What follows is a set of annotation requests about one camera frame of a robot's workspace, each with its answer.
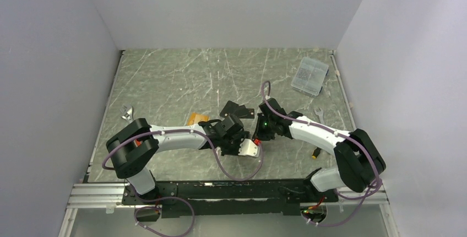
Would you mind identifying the small metal clip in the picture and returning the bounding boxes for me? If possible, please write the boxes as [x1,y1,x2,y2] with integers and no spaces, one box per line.
[120,104,134,123]

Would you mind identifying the purple cable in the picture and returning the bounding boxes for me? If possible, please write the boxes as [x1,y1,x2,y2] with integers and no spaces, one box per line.
[101,128,265,237]
[260,80,384,228]

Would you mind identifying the gold card stack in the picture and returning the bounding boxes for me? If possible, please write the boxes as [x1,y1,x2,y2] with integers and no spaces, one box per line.
[187,112,209,126]

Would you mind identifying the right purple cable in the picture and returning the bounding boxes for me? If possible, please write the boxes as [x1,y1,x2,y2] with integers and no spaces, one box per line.
[260,80,384,228]

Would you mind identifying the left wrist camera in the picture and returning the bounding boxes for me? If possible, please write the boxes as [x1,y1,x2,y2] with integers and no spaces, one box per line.
[238,139,259,158]

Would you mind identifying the black card stack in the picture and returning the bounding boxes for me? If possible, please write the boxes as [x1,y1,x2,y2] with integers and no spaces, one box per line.
[219,100,255,119]

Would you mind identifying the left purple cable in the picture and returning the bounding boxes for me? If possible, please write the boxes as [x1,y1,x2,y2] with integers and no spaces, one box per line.
[101,128,265,237]

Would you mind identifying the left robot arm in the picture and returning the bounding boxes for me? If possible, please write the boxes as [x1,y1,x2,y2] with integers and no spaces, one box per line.
[102,115,249,204]

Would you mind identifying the clear plastic screw box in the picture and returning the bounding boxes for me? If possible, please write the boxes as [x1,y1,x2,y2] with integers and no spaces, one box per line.
[291,57,329,96]

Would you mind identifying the silver wrench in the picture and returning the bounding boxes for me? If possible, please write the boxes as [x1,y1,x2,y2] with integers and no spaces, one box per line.
[314,107,325,124]

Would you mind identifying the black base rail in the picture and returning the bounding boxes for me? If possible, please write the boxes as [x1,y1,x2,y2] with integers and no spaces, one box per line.
[122,179,339,218]

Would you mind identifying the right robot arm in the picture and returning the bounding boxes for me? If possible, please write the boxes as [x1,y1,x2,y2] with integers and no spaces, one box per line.
[255,98,386,201]

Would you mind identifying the aluminium frame rail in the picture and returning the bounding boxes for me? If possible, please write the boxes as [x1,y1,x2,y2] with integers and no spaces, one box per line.
[66,182,389,209]

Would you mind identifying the black yellow screwdriver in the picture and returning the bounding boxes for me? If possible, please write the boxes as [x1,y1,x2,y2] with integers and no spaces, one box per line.
[312,148,322,159]

